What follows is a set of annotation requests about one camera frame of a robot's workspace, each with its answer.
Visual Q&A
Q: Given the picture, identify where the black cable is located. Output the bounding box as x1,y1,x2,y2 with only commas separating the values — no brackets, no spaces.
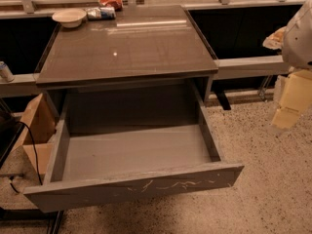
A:
9,120,44,194

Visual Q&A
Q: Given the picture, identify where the grey top drawer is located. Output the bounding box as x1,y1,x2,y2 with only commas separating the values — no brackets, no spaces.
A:
24,80,244,213

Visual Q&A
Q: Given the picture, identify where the white bowl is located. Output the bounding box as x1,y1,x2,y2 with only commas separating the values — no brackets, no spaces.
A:
52,8,87,28

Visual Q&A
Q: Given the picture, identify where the white blue can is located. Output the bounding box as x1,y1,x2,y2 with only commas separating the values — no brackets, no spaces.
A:
0,61,15,82

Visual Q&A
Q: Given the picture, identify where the grey metal rail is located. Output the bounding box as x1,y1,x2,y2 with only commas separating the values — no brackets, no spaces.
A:
0,56,289,98

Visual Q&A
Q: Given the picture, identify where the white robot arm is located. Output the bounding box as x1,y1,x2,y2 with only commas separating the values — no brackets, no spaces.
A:
262,0,312,131

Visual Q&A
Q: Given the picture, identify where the silver blue snack bag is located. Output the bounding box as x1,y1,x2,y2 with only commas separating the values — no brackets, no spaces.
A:
86,7,116,20

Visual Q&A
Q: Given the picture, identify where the cardboard box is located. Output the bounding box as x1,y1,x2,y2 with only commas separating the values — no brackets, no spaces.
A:
14,94,56,176

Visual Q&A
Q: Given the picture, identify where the black stand frame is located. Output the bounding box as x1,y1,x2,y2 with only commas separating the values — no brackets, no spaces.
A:
0,208,63,234

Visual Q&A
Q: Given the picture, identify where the red snack bag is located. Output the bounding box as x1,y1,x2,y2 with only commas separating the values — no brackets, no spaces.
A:
98,0,123,11

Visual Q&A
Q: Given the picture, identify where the grey drawer cabinet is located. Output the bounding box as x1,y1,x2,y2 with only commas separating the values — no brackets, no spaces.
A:
36,6,218,101

